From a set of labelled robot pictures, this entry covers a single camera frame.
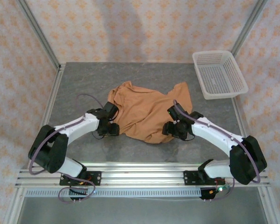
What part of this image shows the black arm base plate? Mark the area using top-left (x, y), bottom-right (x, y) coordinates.
top-left (183, 170), bottom-right (225, 187)
top-left (59, 171), bottom-right (102, 187)

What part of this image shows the small electronics board with wires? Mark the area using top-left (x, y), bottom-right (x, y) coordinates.
top-left (206, 186), bottom-right (231, 196)

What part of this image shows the grey metal lower panel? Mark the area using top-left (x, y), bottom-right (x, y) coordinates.
top-left (21, 197), bottom-right (269, 224)

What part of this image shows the slotted grey cable duct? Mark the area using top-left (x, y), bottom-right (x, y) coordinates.
top-left (24, 188), bottom-right (203, 198)

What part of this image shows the tan brown t-shirt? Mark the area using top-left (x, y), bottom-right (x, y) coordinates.
top-left (107, 80), bottom-right (193, 145)

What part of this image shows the aluminium mounting rail beam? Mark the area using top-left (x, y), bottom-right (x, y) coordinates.
top-left (15, 163), bottom-right (270, 187)

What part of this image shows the aluminium frame post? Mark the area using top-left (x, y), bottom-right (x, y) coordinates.
top-left (15, 0), bottom-right (61, 70)
top-left (231, 0), bottom-right (269, 56)

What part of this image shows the aluminium table side rail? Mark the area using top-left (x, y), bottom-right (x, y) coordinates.
top-left (231, 97), bottom-right (248, 140)
top-left (28, 63), bottom-right (66, 168)

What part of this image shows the white perforated plastic basket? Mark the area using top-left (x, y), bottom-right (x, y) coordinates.
top-left (192, 50), bottom-right (249, 100)

